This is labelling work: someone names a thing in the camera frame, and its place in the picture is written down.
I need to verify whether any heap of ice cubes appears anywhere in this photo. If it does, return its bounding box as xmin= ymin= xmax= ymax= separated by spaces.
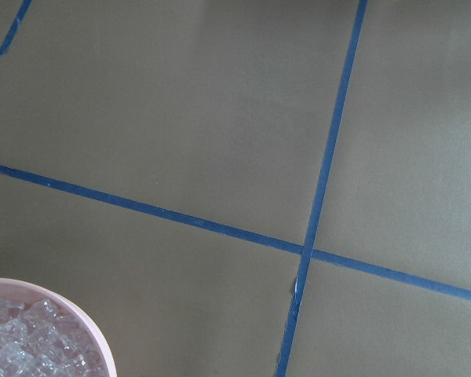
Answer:
xmin=0 ymin=298 xmax=108 ymax=376

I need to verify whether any pink ice bowl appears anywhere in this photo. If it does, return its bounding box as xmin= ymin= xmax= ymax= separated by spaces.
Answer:
xmin=0 ymin=278 xmax=118 ymax=377

